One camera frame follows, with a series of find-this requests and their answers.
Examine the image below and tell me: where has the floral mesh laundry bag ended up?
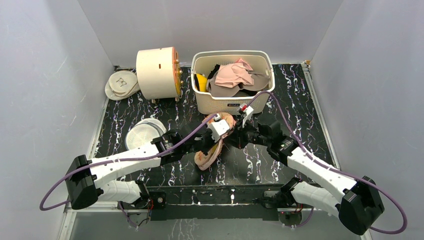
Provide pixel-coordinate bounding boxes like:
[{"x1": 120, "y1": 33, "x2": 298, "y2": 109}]
[{"x1": 194, "y1": 112, "x2": 237, "y2": 171}]

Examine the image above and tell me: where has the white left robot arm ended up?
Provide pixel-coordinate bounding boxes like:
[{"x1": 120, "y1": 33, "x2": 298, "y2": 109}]
[{"x1": 64, "y1": 121, "x2": 230, "y2": 210}]

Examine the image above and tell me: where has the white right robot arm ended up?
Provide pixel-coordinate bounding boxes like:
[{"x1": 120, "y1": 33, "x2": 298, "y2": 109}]
[{"x1": 224, "y1": 122, "x2": 385, "y2": 235}]

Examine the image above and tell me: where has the white round mesh laundry bag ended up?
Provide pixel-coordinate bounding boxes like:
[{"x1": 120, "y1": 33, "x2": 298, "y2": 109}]
[{"x1": 124, "y1": 118, "x2": 167, "y2": 150}]

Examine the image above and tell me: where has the pink bra in basket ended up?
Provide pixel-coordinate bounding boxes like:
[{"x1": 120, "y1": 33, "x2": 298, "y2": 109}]
[{"x1": 215, "y1": 58, "x2": 254, "y2": 88}]

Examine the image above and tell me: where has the white perforated laundry basket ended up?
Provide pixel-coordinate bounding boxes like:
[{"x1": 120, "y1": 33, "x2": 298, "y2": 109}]
[{"x1": 191, "y1": 50, "x2": 275, "y2": 115}]

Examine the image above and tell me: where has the beige bra wash bag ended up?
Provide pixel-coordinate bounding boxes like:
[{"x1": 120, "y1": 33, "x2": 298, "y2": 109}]
[{"x1": 104, "y1": 70, "x2": 140, "y2": 101}]

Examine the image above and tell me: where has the yellow garment in basket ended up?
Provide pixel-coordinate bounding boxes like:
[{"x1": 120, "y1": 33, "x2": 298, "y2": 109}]
[{"x1": 194, "y1": 73, "x2": 208, "y2": 92}]

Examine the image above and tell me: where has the cream and orange mini washer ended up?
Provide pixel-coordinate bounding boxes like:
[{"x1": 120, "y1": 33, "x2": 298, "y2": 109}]
[{"x1": 135, "y1": 46, "x2": 182, "y2": 101}]

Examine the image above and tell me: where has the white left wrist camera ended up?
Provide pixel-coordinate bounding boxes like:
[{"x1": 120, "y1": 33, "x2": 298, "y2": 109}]
[{"x1": 207, "y1": 113, "x2": 231, "y2": 143}]

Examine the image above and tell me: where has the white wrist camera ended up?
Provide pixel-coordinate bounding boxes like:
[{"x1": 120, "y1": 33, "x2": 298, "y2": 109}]
[
  {"x1": 239, "y1": 104, "x2": 254, "y2": 128},
  {"x1": 207, "y1": 113, "x2": 231, "y2": 143}
]

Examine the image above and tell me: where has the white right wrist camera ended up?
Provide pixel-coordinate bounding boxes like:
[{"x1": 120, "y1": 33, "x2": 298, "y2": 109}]
[{"x1": 239, "y1": 104, "x2": 254, "y2": 128}]

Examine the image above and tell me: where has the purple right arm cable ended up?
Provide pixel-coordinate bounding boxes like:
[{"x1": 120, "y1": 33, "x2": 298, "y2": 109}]
[{"x1": 246, "y1": 91, "x2": 408, "y2": 235}]

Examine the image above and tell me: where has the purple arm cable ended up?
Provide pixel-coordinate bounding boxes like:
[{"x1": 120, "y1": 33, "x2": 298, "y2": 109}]
[
  {"x1": 246, "y1": 91, "x2": 408, "y2": 235},
  {"x1": 39, "y1": 113, "x2": 220, "y2": 212}
]

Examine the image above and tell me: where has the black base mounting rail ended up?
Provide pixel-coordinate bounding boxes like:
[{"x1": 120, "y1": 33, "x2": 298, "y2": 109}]
[{"x1": 119, "y1": 184, "x2": 332, "y2": 222}]

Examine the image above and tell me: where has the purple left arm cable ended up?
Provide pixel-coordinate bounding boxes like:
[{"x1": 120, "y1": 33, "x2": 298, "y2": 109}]
[{"x1": 39, "y1": 113, "x2": 220, "y2": 212}]

